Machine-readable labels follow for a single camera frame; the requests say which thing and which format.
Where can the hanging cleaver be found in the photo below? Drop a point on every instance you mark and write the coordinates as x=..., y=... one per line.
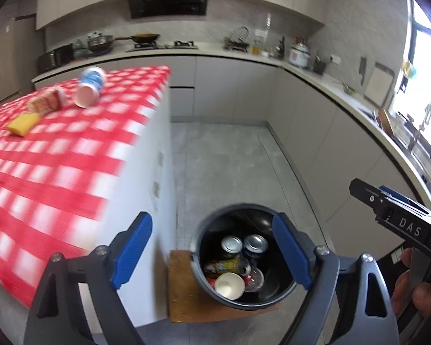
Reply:
x=362, y=72

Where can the yellow sponge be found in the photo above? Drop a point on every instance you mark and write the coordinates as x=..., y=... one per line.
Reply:
x=23, y=124

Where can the black trash bin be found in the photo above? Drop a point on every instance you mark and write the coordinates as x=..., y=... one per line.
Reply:
x=244, y=222

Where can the black frying pan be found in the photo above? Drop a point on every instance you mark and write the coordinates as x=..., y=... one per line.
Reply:
x=143, y=37

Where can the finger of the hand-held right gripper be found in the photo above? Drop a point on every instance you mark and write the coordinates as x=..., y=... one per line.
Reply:
x=366, y=192

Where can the grey wok with lid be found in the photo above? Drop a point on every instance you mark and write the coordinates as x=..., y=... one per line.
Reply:
x=100, y=43

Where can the chrome kitchen faucet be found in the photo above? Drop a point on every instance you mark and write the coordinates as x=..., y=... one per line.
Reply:
x=239, y=32

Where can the silver metal can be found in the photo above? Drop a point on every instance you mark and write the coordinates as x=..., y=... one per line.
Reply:
x=231, y=244

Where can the kitchen window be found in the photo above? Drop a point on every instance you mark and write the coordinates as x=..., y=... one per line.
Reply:
x=423, y=79

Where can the black coconut juice can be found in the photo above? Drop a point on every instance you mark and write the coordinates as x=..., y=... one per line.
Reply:
x=226, y=266

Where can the gas stove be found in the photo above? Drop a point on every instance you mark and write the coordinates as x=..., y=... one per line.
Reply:
x=161, y=46

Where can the teal ceramic jar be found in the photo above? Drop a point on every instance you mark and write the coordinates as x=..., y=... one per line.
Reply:
x=80, y=50

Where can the dark glass bottle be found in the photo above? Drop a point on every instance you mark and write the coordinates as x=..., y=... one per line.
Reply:
x=282, y=48

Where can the red checkered tablecloth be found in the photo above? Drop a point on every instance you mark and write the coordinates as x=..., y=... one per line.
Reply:
x=57, y=172

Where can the blue soda can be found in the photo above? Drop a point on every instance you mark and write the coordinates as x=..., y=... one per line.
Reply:
x=255, y=243

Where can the blue paper cup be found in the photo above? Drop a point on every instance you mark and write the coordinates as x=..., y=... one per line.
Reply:
x=91, y=82

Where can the black utensil holder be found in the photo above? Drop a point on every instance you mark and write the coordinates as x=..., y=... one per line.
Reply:
x=319, y=67

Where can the white kitchen island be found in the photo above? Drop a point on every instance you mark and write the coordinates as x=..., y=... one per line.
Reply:
x=143, y=172

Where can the beige upper cabinets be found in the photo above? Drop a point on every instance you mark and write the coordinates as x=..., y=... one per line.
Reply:
x=93, y=0

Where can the white rice cooker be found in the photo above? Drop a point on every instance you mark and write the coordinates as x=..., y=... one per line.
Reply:
x=300, y=55

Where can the hanging cutting board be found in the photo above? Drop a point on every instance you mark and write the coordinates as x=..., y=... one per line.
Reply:
x=379, y=86

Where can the yellow oil bottle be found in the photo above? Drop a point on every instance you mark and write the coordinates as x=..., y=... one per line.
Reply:
x=256, y=47

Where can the tall beige cabinet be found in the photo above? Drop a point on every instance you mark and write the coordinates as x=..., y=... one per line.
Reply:
x=10, y=64

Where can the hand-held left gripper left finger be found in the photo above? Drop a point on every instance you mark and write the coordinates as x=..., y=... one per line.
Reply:
x=133, y=248

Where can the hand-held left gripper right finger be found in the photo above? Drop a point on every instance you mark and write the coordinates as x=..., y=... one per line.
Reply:
x=291, y=248

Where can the person's right hand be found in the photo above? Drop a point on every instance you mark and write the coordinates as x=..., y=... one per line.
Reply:
x=400, y=291

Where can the black microwave oven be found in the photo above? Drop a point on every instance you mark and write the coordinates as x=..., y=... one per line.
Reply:
x=55, y=57

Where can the wooden board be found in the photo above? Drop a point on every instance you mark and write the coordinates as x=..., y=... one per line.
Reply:
x=181, y=294

